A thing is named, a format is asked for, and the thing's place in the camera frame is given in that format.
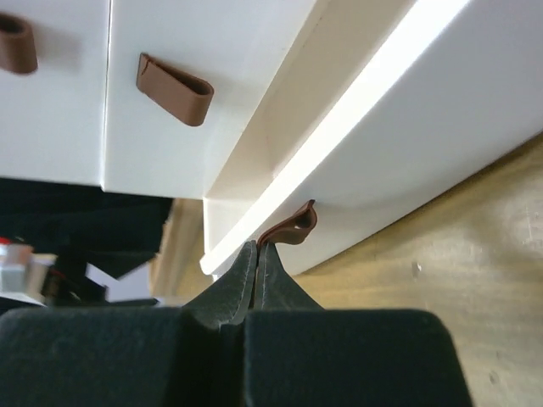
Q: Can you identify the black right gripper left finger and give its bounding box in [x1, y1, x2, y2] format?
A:
[182, 241, 257, 330]

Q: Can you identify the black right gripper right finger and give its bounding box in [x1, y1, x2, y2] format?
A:
[253, 243, 323, 311]

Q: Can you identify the brown bottom drawer pull tab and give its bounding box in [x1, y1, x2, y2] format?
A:
[257, 199, 317, 248]

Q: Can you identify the brown drawer pull tab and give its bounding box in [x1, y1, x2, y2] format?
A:
[136, 53, 215, 127]
[257, 199, 317, 248]
[1, 13, 38, 75]

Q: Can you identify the white three-drawer organizer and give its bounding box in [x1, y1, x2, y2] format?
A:
[1, 1, 542, 276]

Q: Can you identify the brown middle drawer pull tab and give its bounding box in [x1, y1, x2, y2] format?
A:
[136, 53, 215, 127]

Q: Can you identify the brown top drawer pull tab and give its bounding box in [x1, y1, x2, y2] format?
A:
[1, 13, 38, 75]

